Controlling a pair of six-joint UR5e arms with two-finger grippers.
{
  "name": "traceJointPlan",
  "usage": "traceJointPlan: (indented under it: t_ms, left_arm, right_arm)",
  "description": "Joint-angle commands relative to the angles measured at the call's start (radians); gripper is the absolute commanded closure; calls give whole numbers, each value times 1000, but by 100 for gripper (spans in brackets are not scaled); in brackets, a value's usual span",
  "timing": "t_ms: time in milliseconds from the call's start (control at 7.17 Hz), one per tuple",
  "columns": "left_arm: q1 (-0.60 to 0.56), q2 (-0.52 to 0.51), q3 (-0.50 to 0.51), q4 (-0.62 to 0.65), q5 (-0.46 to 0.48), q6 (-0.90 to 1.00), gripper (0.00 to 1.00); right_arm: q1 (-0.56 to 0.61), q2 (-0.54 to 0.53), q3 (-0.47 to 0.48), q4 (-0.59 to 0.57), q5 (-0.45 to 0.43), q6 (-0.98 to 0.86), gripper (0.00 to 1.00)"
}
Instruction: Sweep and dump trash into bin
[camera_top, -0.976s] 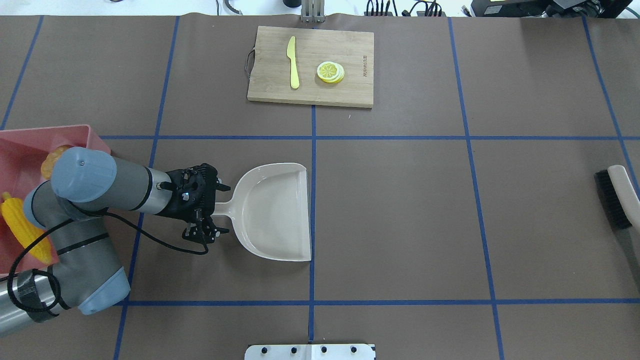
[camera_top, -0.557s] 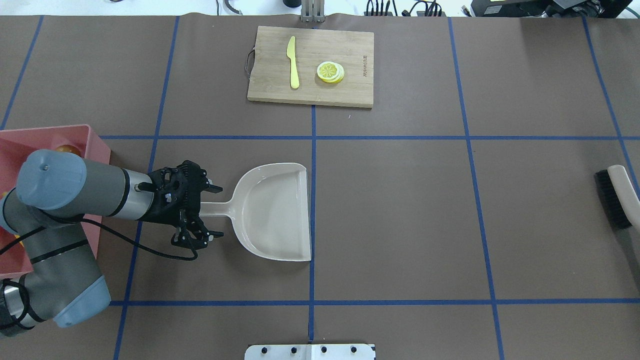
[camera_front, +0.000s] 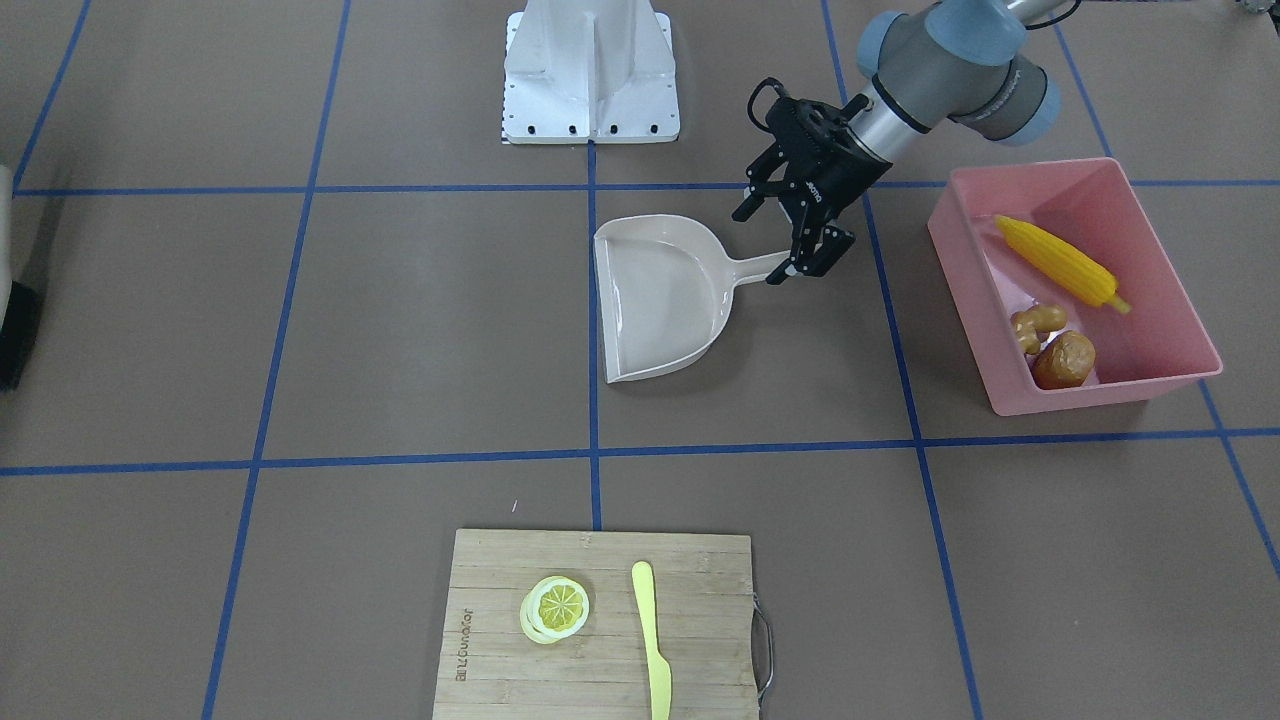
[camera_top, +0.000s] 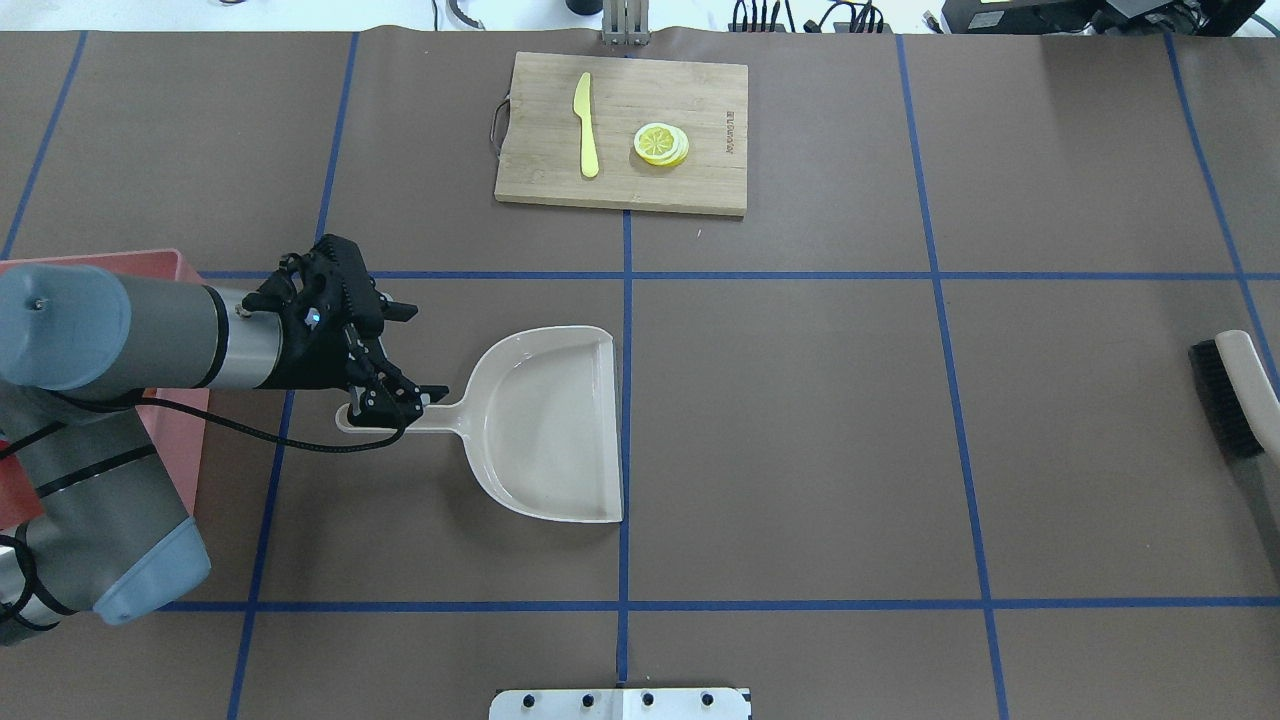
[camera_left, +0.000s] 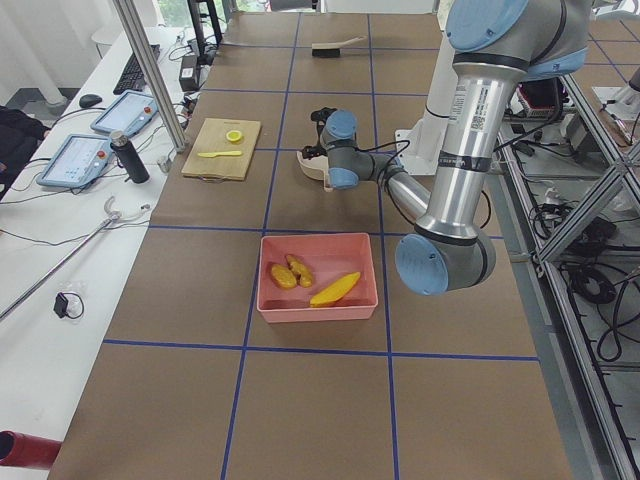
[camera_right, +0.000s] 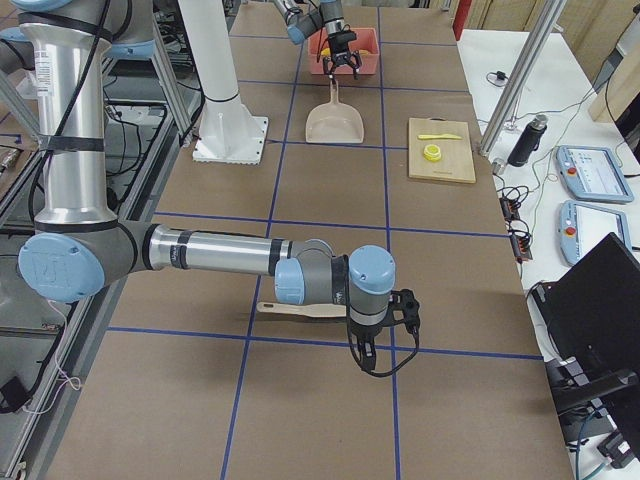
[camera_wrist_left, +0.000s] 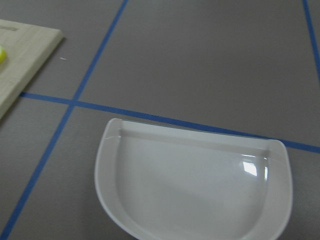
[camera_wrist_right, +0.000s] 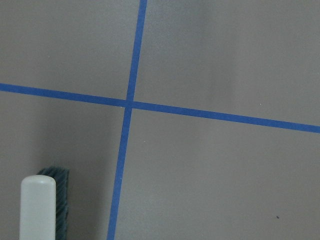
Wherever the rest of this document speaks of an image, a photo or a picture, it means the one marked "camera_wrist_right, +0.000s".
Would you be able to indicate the beige hand brush black bristles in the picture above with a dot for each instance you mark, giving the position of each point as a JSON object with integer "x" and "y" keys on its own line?
{"x": 44, "y": 205}

